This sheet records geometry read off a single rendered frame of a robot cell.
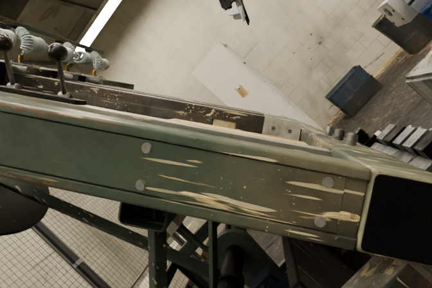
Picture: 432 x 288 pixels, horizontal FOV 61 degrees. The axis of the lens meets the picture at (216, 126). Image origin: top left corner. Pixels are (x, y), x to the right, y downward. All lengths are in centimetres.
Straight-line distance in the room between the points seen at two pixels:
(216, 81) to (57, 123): 457
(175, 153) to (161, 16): 636
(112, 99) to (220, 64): 379
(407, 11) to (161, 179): 93
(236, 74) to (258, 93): 39
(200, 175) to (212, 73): 460
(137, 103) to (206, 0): 540
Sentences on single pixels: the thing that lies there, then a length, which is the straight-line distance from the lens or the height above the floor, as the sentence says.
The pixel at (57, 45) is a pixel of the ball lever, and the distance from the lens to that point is 80.
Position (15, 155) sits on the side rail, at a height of 128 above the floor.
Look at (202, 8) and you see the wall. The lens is 662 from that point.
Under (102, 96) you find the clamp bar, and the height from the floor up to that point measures 150.
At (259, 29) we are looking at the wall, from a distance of 641.
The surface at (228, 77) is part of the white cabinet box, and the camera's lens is 504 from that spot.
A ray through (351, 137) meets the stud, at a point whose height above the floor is 87.
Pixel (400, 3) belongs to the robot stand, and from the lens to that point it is 123.
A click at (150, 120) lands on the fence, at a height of 121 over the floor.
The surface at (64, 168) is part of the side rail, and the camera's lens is 56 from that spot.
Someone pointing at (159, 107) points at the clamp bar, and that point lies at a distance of 129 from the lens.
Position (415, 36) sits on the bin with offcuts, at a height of 17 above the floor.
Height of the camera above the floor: 107
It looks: 3 degrees up
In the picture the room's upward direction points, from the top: 48 degrees counter-clockwise
